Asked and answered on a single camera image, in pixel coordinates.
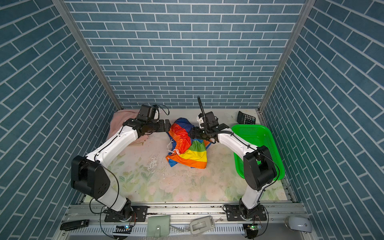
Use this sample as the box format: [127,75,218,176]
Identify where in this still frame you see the pink shorts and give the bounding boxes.
[106,109,149,147]

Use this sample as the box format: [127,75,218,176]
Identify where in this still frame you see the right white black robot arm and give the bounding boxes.
[189,124,279,220]

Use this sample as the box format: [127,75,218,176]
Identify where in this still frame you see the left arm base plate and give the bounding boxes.
[105,206,149,223]

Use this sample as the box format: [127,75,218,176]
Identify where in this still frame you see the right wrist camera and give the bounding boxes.
[197,112,219,129]

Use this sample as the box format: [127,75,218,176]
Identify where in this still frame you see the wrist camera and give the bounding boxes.
[197,112,219,129]
[136,105,160,122]

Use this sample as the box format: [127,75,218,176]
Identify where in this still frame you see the circuit board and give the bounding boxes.
[243,224,262,240]
[113,225,132,240]

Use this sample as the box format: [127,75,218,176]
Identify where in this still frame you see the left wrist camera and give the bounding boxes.
[136,105,160,122]

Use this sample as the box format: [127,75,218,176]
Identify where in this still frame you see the right circuit board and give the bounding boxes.
[243,224,262,240]

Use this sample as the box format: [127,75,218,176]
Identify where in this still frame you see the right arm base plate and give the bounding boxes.
[222,204,267,222]

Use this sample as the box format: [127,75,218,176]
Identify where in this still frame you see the white computer mouse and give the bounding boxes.
[285,216,313,233]

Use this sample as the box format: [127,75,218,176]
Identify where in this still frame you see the black calculator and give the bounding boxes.
[237,111,256,125]

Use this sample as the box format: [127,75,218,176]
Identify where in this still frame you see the left circuit board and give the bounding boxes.
[113,225,132,240]

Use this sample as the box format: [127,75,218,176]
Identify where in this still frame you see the black remote control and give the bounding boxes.
[60,220,90,231]

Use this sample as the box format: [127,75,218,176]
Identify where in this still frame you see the light green wallet pouch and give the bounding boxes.
[147,215,171,238]

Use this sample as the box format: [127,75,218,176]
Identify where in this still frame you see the colourful patterned shorts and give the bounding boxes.
[166,118,211,169]

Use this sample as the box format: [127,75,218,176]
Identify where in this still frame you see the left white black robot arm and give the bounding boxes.
[71,119,171,222]

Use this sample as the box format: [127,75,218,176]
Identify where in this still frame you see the green plastic basket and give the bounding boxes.
[232,125,285,181]

